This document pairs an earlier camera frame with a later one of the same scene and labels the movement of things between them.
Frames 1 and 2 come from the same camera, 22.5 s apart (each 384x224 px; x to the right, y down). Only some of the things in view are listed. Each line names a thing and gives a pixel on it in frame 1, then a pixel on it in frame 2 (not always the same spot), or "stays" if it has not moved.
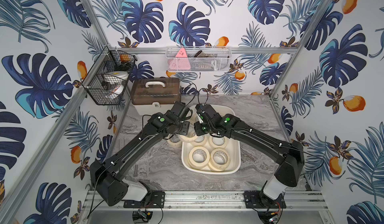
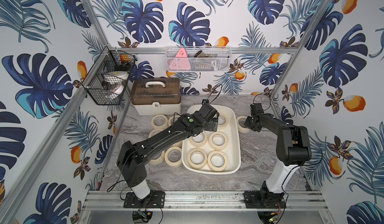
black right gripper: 197,129 to 246,124
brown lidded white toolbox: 154,96 stays
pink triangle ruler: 180,62 stays
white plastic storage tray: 212,154 stays
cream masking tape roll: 188,139 to 158,160
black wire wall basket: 106,83 stays
